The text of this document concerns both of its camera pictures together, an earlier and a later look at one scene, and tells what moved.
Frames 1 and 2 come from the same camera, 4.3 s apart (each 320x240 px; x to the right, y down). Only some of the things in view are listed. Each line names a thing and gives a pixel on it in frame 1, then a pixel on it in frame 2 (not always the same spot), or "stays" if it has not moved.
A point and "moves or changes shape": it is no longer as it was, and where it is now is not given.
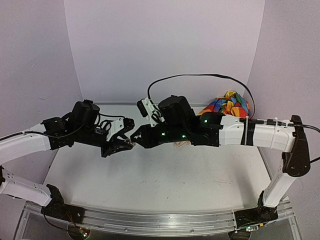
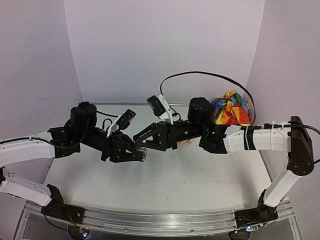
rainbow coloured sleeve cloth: x=231 y=104 stays
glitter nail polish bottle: x=131 y=143 moves or changes shape
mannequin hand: x=177 y=144 stays
